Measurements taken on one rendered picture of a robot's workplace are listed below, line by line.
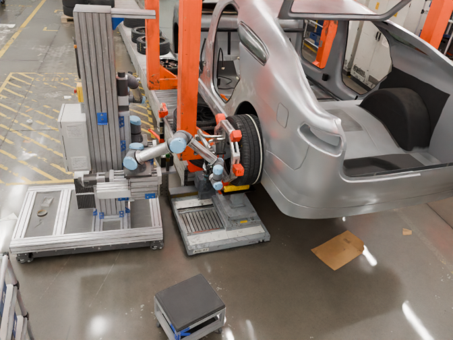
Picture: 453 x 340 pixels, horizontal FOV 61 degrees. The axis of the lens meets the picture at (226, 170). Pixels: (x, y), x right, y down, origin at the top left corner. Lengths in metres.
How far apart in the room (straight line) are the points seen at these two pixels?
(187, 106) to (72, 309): 1.99
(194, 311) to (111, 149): 1.49
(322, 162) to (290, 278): 1.34
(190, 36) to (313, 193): 1.70
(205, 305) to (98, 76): 1.86
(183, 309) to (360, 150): 2.18
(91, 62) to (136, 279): 1.80
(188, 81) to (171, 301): 1.91
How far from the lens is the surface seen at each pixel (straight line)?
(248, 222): 3.84
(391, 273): 4.04
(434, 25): 4.90
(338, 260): 3.92
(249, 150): 3.29
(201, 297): 2.93
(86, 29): 3.04
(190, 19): 3.47
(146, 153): 3.03
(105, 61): 3.07
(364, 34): 8.63
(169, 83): 5.70
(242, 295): 3.42
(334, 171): 2.72
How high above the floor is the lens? 2.63
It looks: 33 degrees down
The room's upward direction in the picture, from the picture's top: 6 degrees clockwise
